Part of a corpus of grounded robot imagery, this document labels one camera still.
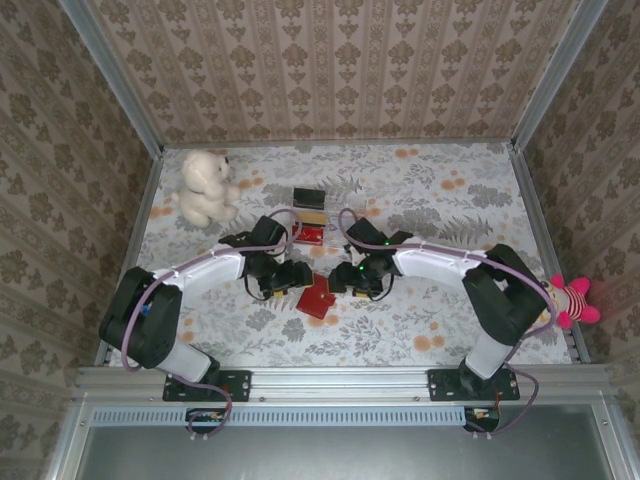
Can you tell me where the red leather card holder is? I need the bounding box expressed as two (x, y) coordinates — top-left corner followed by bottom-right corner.
(296, 273), (337, 320)

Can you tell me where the red card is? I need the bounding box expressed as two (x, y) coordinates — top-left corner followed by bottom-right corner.
(291, 223), (326, 245)

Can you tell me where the white teddy bear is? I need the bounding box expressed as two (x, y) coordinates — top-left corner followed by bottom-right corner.
(172, 148), (241, 229)

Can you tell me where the black connector board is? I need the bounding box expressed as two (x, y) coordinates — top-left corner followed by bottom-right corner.
(463, 405), (502, 433)
(185, 407), (226, 434)

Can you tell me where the grey metal panel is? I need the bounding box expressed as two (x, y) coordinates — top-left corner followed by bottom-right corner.
(44, 403), (634, 480)

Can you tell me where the pink striped plush doll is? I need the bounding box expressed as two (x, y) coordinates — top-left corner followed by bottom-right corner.
(530, 274), (602, 331)

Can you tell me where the wide aluminium frame rail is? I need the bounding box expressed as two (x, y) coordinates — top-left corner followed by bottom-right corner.
(74, 363), (612, 402)

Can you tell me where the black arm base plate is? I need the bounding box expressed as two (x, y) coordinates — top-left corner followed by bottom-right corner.
(162, 368), (253, 404)
(427, 368), (521, 403)

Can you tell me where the narrow aluminium edge rail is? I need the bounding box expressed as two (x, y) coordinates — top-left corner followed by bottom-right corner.
(162, 138), (516, 149)

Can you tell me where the slotted grey cable duct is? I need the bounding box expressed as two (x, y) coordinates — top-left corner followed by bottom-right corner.
(91, 404), (471, 427)

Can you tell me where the aluminium side rail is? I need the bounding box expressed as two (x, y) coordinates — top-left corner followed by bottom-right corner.
(93, 149), (165, 369)
(508, 142), (592, 365)

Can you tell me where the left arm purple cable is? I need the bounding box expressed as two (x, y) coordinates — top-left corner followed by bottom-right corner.
(119, 207), (301, 442)

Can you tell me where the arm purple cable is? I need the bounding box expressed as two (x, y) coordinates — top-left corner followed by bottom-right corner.
(338, 207), (559, 441)
(119, 207), (301, 442)

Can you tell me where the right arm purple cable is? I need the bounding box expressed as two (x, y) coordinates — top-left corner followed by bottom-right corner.
(338, 207), (559, 441)

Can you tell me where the aluminium frame post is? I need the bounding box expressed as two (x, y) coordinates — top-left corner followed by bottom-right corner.
(510, 0), (610, 151)
(58, 0), (166, 157)

